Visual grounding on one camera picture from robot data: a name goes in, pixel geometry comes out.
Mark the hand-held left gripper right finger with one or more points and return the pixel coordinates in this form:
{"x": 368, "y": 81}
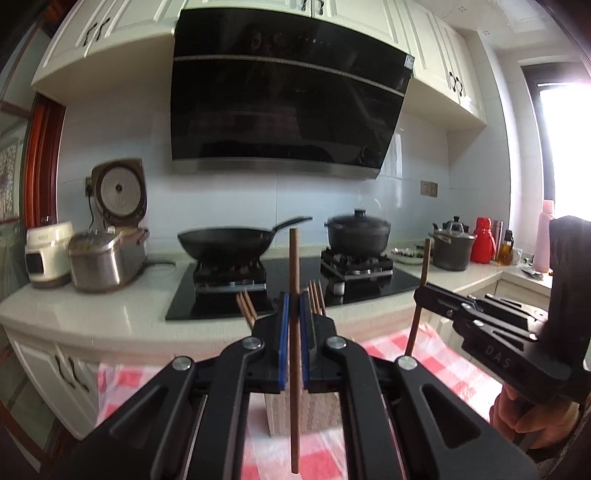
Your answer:
{"x": 304, "y": 341}

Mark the person's right hand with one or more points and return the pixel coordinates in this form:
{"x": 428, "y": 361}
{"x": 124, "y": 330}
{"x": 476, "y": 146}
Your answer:
{"x": 535, "y": 420}

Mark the white small kitchen appliance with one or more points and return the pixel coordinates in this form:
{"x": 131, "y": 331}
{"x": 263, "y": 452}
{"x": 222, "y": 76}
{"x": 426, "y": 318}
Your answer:
{"x": 48, "y": 254}

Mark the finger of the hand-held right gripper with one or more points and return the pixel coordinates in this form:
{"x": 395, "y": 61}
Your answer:
{"x": 512, "y": 310}
{"x": 489, "y": 323}

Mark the cooking oil bottle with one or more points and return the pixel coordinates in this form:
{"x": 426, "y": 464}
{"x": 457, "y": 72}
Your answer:
{"x": 505, "y": 251}

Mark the white upper cabinet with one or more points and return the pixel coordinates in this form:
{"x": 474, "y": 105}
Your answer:
{"x": 443, "y": 69}
{"x": 115, "y": 41}

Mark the brown wooden chopstick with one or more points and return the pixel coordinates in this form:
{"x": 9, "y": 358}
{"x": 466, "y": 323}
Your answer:
{"x": 295, "y": 258}
{"x": 424, "y": 263}

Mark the bunch of wooden chopsticks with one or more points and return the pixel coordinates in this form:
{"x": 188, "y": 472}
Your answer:
{"x": 316, "y": 297}

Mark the wall switch plate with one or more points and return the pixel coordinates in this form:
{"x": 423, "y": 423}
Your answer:
{"x": 429, "y": 189}

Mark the white cup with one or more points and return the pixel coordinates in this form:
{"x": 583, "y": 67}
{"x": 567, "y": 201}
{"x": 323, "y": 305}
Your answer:
{"x": 517, "y": 257}

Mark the grey stock pot with lid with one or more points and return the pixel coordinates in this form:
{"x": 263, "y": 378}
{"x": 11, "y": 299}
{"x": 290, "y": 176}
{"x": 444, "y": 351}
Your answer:
{"x": 452, "y": 249}

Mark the white perforated plastic basket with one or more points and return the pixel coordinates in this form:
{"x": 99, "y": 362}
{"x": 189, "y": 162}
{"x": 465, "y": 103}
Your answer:
{"x": 318, "y": 410}

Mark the black pot with lid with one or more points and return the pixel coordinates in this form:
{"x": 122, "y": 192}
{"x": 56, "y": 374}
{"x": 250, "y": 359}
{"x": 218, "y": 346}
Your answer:
{"x": 358, "y": 233}

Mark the red white checked tablecloth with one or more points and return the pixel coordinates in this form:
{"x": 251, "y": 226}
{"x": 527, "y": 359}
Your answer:
{"x": 443, "y": 369}

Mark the black range hood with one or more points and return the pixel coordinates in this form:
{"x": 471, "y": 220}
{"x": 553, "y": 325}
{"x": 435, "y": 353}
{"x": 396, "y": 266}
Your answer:
{"x": 286, "y": 106}

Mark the black glass gas hob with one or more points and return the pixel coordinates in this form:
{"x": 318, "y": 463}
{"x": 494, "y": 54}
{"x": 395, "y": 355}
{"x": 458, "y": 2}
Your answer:
{"x": 277, "y": 281}

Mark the red thermos jug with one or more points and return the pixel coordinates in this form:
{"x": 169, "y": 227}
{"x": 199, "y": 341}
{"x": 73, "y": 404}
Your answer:
{"x": 481, "y": 242}

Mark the plate with food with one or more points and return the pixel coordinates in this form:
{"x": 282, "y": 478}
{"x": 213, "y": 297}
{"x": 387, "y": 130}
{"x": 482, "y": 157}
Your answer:
{"x": 408, "y": 256}

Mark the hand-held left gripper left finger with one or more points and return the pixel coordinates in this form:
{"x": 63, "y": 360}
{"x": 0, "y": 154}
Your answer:
{"x": 284, "y": 341}

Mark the silver rice cooker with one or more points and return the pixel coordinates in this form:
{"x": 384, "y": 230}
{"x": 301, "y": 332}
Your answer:
{"x": 106, "y": 263}

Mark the pink bottle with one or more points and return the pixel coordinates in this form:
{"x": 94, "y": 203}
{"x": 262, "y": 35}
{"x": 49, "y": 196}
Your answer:
{"x": 545, "y": 240}

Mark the bright window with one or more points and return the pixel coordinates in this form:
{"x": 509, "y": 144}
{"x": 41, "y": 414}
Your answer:
{"x": 568, "y": 147}

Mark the black wok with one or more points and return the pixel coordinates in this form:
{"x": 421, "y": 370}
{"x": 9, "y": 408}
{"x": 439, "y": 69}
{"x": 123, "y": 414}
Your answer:
{"x": 226, "y": 242}

